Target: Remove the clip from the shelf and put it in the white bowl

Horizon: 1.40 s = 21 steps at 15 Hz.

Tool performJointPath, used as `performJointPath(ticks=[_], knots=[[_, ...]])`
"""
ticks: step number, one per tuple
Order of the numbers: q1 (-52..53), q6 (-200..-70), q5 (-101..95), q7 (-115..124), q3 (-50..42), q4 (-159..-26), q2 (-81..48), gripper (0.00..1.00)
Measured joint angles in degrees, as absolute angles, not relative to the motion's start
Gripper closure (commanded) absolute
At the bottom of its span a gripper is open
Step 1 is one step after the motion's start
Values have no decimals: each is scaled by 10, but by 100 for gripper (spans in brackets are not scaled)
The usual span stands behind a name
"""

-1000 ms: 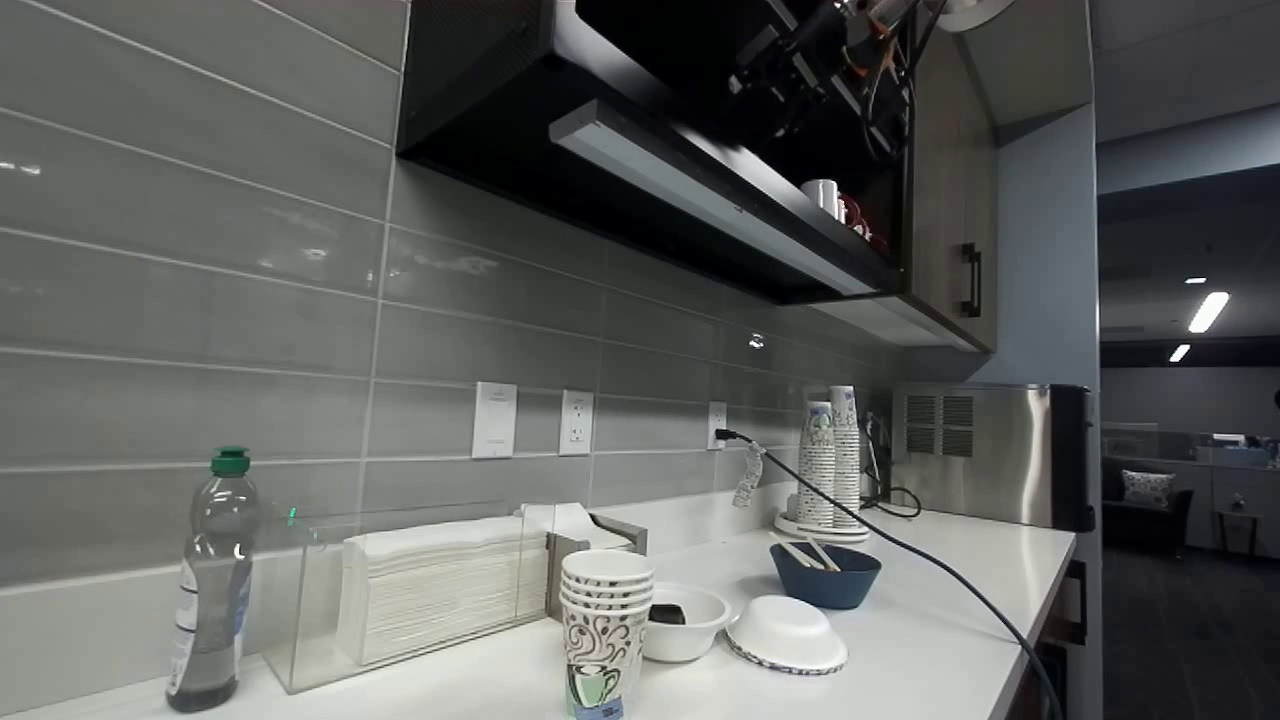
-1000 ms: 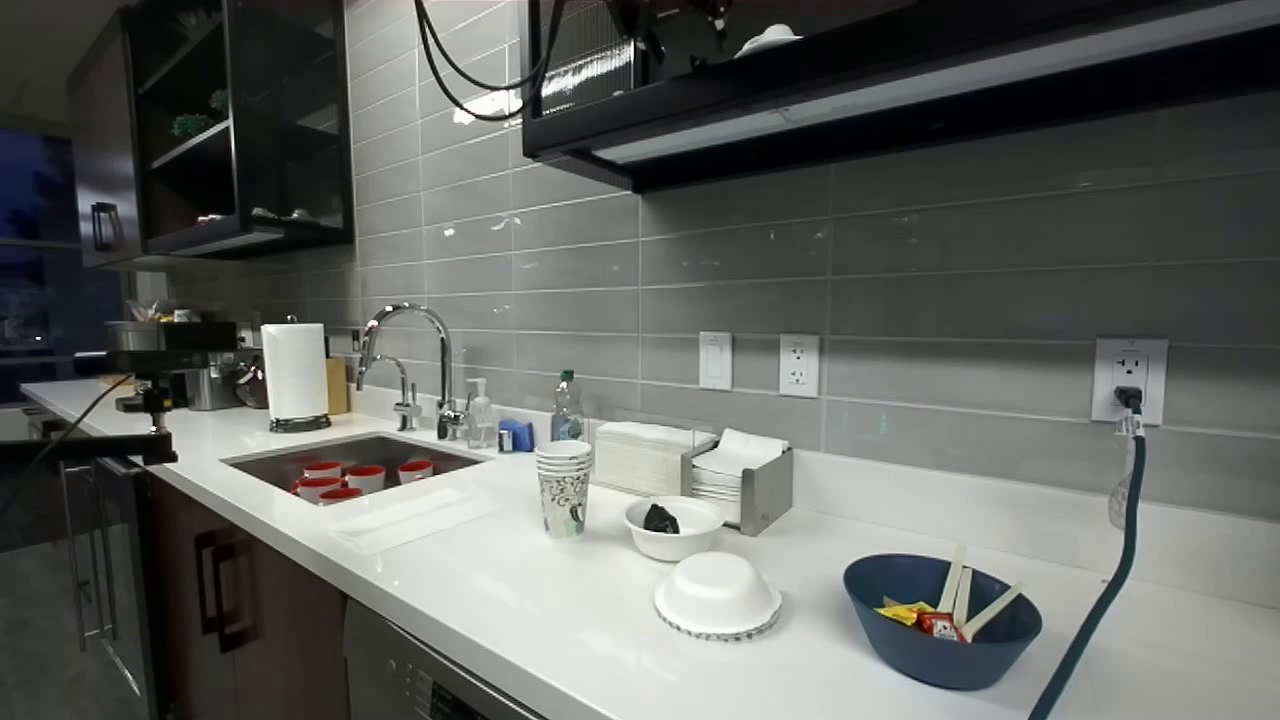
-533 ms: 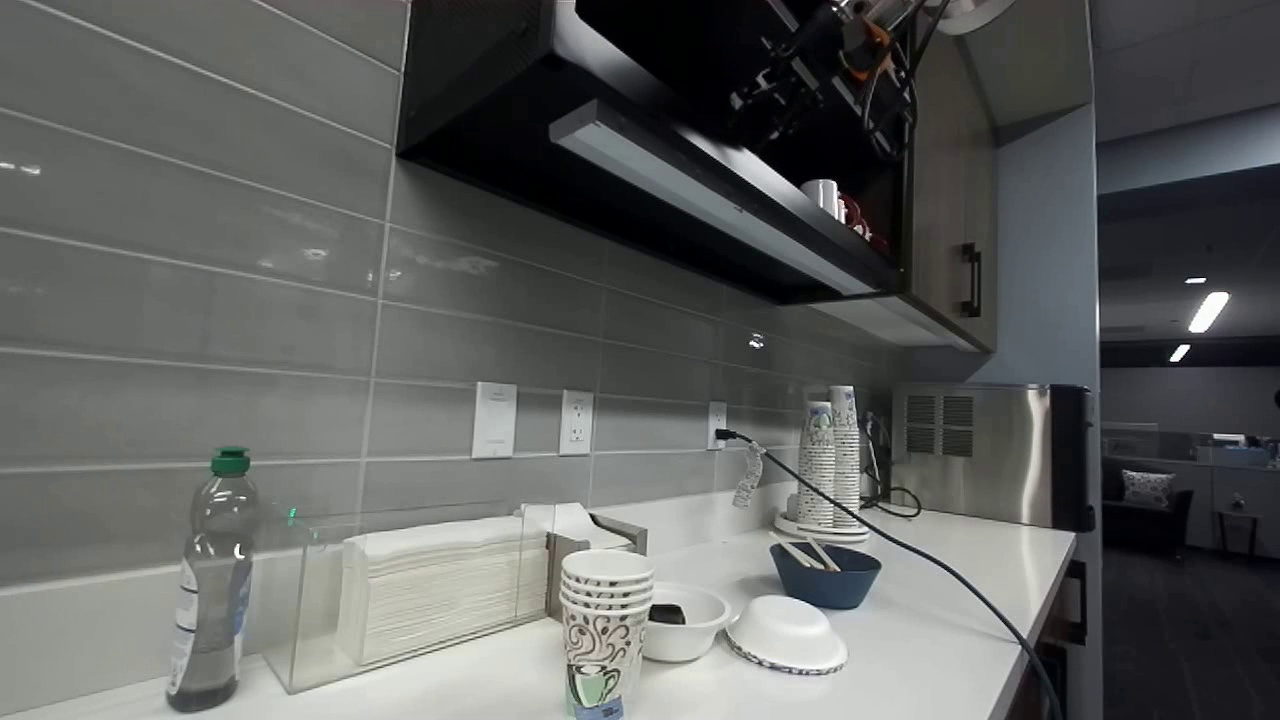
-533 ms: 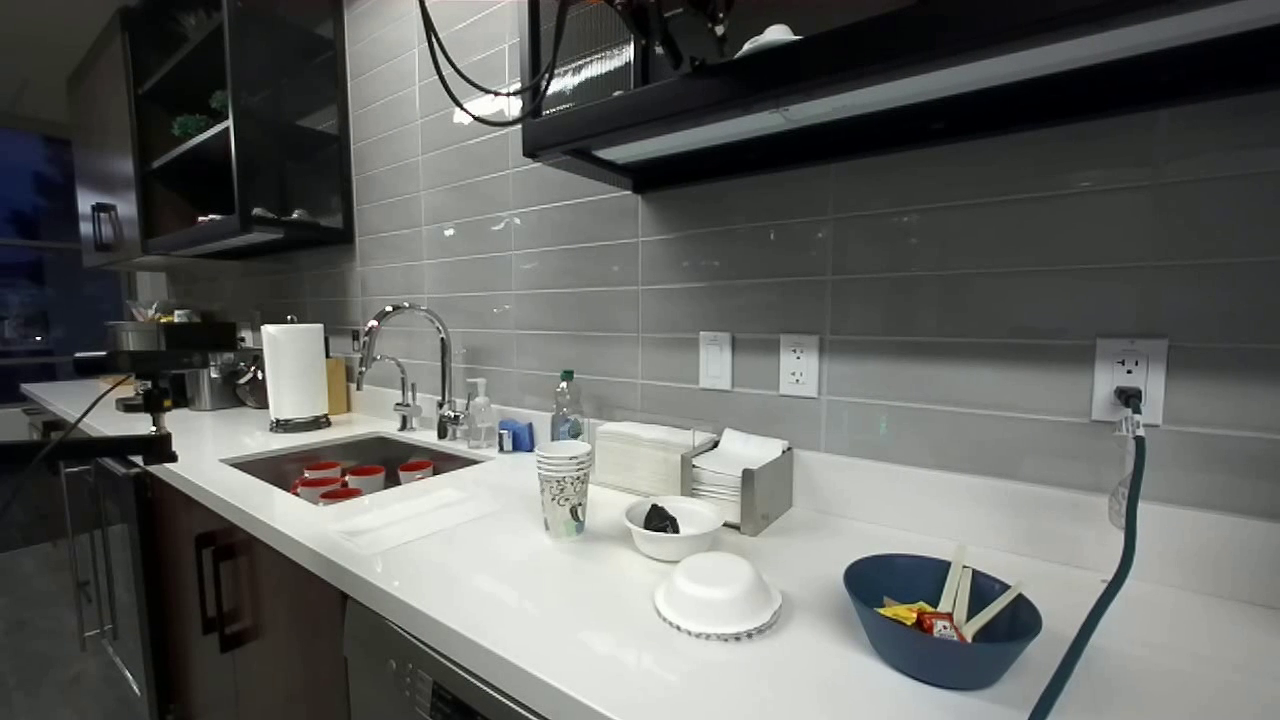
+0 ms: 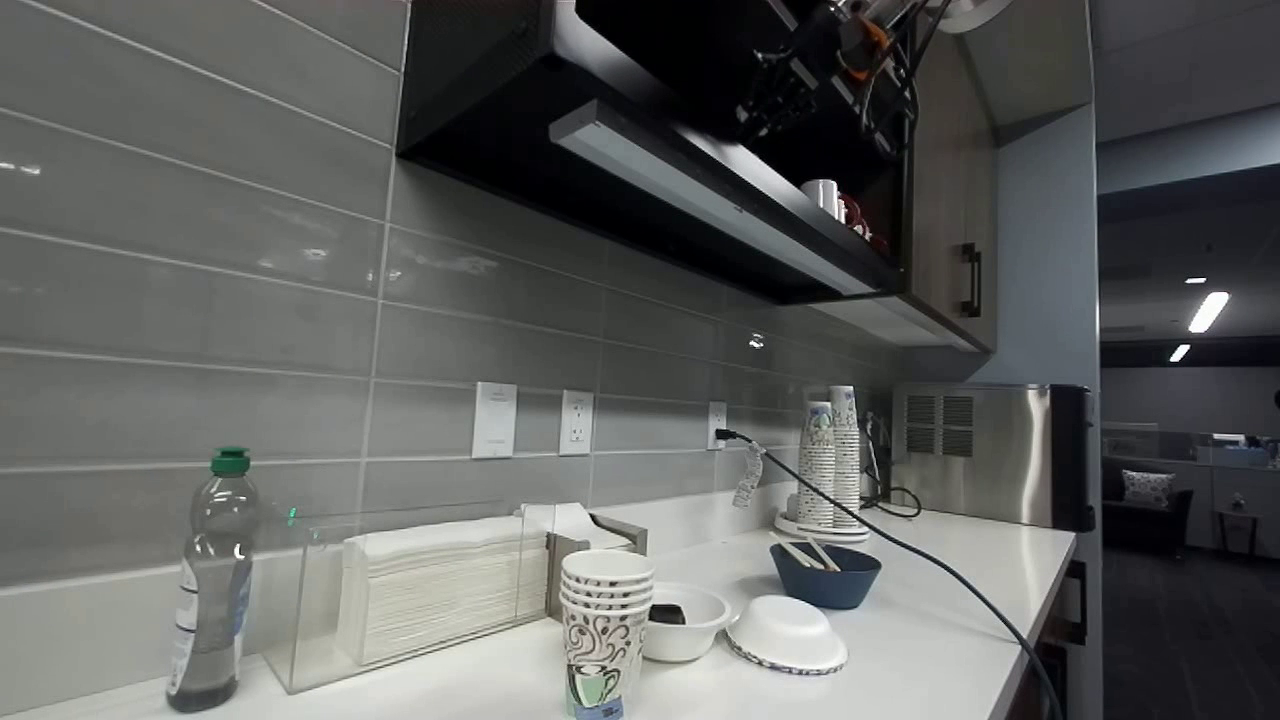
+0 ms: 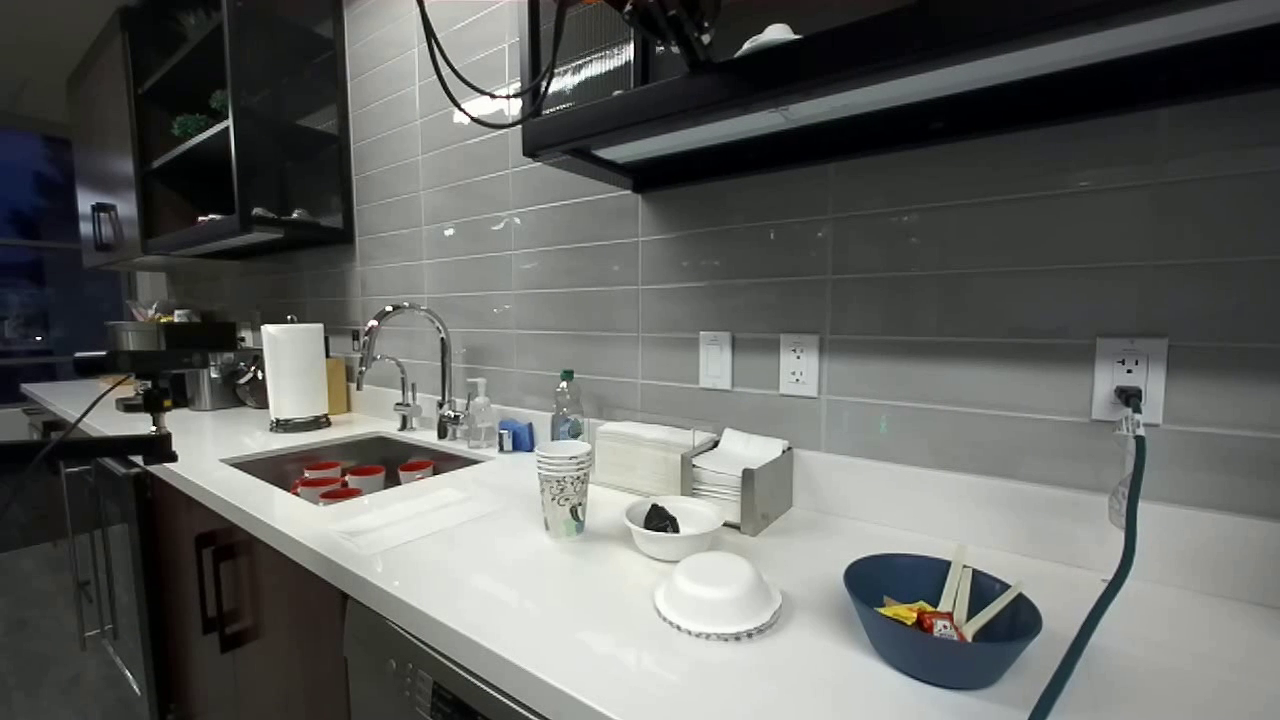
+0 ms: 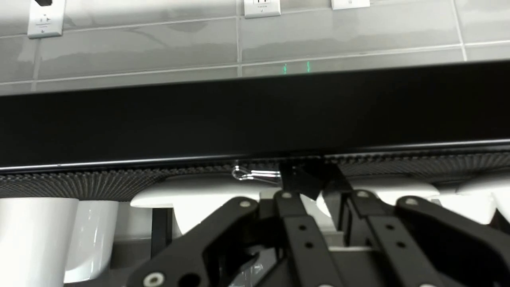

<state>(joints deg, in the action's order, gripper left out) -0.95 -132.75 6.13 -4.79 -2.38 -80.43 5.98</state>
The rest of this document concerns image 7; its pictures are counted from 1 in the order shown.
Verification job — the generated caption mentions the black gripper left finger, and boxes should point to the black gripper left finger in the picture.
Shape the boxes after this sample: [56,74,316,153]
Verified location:
[126,188,346,287]

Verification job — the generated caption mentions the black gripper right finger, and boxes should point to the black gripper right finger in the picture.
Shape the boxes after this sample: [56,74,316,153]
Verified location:
[348,188,510,287]

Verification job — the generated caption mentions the white shelf bowl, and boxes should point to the white shelf bowl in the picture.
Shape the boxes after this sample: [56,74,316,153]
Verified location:
[439,173,510,226]
[365,178,443,207]
[129,175,284,237]

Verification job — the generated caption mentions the black binder clip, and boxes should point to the black binder clip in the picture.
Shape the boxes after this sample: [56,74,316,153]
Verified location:
[231,157,329,197]

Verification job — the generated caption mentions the black ribbed shelf liner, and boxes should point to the black ribbed shelf liner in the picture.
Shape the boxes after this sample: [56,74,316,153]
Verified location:
[0,143,510,202]

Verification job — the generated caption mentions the white mug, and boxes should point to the white mug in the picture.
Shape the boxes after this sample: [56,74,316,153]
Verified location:
[62,199,121,285]
[0,196,82,287]

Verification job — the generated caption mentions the white outlet with plug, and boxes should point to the white outlet with plug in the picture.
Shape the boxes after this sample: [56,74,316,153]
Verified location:
[26,0,67,39]

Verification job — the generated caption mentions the black wall shelf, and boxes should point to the black wall shelf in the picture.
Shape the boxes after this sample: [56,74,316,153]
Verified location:
[0,59,510,172]

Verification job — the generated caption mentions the white wall outlet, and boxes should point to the white wall outlet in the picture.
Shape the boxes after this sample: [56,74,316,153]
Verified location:
[330,0,373,11]
[242,0,282,19]

